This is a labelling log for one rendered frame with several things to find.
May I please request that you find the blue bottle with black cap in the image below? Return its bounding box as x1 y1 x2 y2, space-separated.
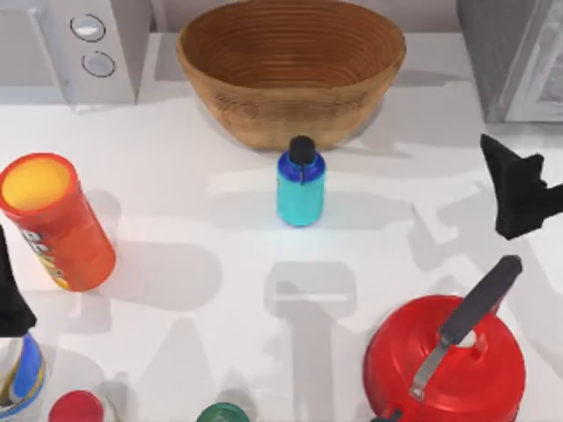
275 135 328 229

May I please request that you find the brown woven basket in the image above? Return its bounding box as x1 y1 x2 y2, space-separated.
176 0 407 153

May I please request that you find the green-topped container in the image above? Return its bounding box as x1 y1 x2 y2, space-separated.
194 401 252 422

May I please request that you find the orange can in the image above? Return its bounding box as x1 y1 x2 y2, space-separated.
0 152 118 293

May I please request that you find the round grey microwave knob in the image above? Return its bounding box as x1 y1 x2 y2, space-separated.
80 49 118 80
69 13 107 45

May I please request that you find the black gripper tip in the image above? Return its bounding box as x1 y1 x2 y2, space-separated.
479 133 563 241
0 224 38 338

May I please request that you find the pale microwave oven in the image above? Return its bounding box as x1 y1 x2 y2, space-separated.
0 0 156 116

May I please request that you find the red-topped container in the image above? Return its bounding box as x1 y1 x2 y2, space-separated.
48 389 106 422

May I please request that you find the blue and white can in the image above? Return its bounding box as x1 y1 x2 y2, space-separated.
0 331 49 419

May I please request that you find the red kettle with black handle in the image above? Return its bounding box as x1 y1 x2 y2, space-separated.
363 255 528 422

